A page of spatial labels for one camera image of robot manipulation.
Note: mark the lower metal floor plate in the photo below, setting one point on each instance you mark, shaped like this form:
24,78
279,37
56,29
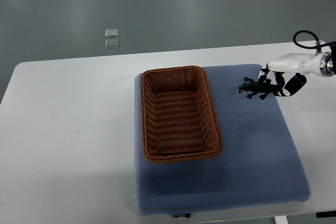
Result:
112,43

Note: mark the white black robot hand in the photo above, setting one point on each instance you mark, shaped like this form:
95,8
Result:
290,71

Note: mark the blue-grey foam cushion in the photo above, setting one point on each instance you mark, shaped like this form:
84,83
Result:
259,163

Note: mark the brown wicker basket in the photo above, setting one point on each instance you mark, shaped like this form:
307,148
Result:
178,119

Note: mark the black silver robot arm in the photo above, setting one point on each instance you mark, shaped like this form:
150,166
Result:
330,63

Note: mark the dark green toy crocodile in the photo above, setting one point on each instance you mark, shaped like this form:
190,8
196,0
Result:
255,87

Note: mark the upper metal floor plate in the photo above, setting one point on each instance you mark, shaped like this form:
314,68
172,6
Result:
112,32

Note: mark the black table control panel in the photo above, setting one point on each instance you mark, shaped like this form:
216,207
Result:
326,214

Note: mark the metal floor plate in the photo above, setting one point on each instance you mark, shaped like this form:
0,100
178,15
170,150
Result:
112,32
112,43

